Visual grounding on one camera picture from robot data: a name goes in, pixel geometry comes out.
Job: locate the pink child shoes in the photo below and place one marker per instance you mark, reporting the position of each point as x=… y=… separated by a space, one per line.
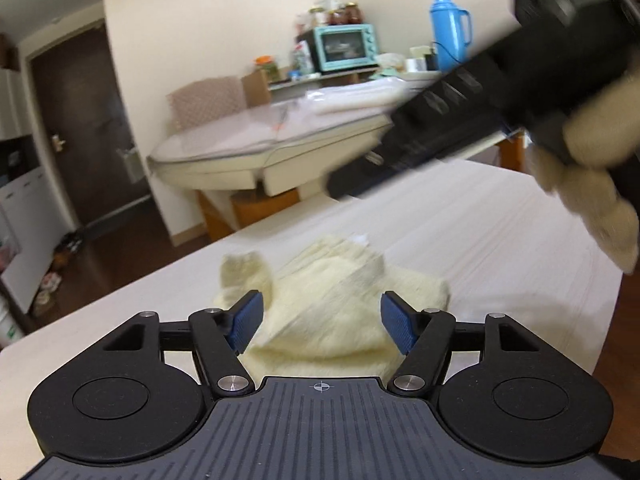
x=50 y=280

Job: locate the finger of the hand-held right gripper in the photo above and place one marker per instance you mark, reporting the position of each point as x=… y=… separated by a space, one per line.
x=400 y=160
x=450 y=90

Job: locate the orange-lidded glass jar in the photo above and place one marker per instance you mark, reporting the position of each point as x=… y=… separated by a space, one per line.
x=267 y=69

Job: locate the black power adapter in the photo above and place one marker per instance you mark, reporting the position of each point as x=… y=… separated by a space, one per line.
x=431 y=59

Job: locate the cream terry towel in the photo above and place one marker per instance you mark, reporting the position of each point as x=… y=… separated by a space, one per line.
x=325 y=310

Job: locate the grey hallway cabinet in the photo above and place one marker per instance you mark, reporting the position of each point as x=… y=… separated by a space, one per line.
x=25 y=210

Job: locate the blue thermos jug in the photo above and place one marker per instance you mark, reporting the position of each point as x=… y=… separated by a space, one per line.
x=447 y=35

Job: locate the quilted beige chair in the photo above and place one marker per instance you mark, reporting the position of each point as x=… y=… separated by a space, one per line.
x=207 y=102

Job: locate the plastic-wrapped white bundle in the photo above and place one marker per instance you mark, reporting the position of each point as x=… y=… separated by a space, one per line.
x=350 y=97

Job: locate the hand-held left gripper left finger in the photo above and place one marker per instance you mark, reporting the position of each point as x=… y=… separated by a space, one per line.
x=246 y=322

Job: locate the person's right hand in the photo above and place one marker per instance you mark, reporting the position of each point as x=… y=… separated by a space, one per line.
x=600 y=130

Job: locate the small brown cardboard box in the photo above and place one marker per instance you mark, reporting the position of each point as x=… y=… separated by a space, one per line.
x=255 y=89

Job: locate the red preserve jar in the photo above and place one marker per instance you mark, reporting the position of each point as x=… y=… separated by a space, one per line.
x=336 y=16
x=353 y=14

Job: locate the black sneakers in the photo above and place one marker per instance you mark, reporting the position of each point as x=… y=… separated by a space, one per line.
x=72 y=246

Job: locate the teal toaster oven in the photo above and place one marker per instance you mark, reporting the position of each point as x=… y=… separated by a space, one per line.
x=342 y=47

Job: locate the white plastic bucket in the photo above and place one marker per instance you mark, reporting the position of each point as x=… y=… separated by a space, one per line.
x=9 y=327

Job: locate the beige glass-topped dining table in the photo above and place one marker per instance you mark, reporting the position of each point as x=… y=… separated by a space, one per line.
x=240 y=160

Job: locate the beige slippers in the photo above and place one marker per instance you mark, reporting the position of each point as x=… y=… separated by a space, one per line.
x=42 y=302

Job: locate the white and red snack bag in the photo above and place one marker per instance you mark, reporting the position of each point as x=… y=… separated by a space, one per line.
x=303 y=57

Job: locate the white tabletop riser shelf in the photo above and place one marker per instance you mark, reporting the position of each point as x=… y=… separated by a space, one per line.
x=325 y=77

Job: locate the dark wooden door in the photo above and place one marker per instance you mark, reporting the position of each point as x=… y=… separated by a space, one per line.
x=85 y=135

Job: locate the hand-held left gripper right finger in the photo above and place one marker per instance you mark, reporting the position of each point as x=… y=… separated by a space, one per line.
x=397 y=322

